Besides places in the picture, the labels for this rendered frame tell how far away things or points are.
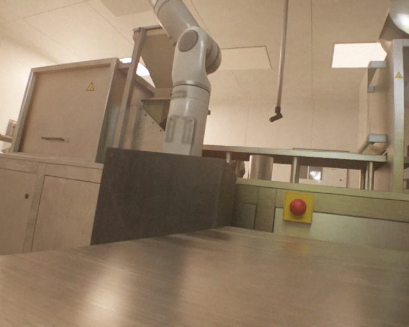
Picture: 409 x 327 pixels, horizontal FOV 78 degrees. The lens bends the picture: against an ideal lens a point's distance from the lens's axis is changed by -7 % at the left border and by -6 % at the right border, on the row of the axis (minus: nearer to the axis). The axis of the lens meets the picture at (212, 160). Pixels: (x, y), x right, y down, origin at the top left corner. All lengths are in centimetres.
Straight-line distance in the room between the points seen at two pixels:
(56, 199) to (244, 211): 75
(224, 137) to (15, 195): 429
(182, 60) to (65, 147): 98
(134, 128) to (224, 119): 412
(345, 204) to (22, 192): 124
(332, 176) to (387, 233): 410
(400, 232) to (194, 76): 62
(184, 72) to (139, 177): 27
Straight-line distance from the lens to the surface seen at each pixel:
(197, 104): 62
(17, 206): 140
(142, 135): 130
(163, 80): 140
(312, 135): 500
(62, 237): 117
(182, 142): 59
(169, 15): 83
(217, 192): 48
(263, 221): 78
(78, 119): 150
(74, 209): 113
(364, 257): 20
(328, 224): 77
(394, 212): 80
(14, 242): 141
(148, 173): 52
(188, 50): 67
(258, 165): 90
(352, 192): 77
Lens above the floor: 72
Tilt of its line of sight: 8 degrees up
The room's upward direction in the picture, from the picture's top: 8 degrees clockwise
